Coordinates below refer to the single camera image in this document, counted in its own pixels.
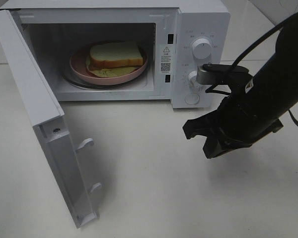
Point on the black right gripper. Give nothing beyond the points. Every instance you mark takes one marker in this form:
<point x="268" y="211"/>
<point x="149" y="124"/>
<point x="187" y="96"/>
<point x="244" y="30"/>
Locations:
<point x="251" y="112"/>

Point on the round white door release button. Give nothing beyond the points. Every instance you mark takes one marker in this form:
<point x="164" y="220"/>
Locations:
<point x="192" y="99"/>

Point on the white microwave knob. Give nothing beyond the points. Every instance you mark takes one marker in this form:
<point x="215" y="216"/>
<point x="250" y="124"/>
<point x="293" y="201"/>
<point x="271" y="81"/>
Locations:
<point x="192" y="79"/>
<point x="202" y="48"/>

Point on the white bread sandwich slice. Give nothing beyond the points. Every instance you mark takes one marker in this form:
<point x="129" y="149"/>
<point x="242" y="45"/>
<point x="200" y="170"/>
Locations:
<point x="116" y="54"/>

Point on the pink plate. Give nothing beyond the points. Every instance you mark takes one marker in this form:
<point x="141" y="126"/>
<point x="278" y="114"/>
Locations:
<point x="78" y="66"/>

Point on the white microwave door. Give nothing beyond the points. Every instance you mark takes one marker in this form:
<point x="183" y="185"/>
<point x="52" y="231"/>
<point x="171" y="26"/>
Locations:
<point x="48" y="120"/>

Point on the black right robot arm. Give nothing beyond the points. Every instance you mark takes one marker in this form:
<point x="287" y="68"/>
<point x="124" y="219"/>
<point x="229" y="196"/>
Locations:
<point x="284" y="62"/>

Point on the warning label sticker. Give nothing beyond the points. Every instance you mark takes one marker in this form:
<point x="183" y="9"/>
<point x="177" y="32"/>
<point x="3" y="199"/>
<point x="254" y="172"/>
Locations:
<point x="166" y="52"/>

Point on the white microwave oven body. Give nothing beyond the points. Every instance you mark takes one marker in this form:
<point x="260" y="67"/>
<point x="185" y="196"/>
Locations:
<point x="57" y="28"/>

